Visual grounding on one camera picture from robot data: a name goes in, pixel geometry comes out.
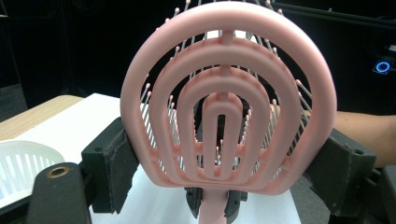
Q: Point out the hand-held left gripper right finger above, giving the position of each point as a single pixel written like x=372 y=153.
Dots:
x=345 y=174

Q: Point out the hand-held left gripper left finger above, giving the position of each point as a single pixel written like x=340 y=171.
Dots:
x=109 y=161

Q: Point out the pink hairbrush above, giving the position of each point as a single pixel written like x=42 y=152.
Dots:
x=134 y=93

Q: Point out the white plastic basket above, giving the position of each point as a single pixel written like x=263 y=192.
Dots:
x=28 y=155

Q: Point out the white table cover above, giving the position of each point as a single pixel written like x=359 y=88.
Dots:
x=93 y=119

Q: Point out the wooden table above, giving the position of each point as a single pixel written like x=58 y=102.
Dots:
x=34 y=115

